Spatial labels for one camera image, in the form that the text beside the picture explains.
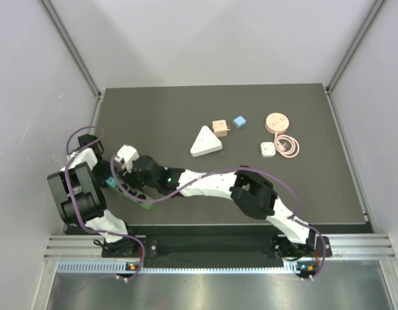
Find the dark teal plug adapter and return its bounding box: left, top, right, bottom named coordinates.
left=105, top=177, right=117, bottom=189

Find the green power strip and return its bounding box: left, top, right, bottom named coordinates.
left=112, top=183, right=153, bottom=210

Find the white triangular power strip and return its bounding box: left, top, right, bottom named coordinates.
left=190, top=126, right=223, bottom=158

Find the pink cube socket adapter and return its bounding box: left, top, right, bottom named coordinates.
left=212, top=119, right=231, bottom=138

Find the blue plug adapter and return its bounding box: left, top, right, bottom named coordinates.
left=232, top=116, right=246, bottom=129

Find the white cylindrical plug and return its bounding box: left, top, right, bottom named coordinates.
left=260, top=141, right=277, bottom=158

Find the pink round socket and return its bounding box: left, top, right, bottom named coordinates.
left=264, top=112, right=290, bottom=134

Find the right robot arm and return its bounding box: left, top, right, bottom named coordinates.
left=110, top=155, right=317, bottom=260

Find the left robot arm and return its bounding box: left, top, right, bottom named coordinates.
left=47, top=134, right=143, bottom=258

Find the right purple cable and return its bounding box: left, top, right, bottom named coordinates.
left=110, top=154, right=327, bottom=282

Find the purple cable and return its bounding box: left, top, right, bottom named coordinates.
left=110, top=154, right=327, bottom=282
left=55, top=125, right=144, bottom=303

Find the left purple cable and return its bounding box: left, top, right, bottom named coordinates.
left=55, top=125, right=144, bottom=303

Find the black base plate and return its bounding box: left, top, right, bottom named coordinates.
left=101, top=225, right=333, bottom=269

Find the pink coiled cable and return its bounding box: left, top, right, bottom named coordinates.
left=272, top=132, right=300, bottom=160

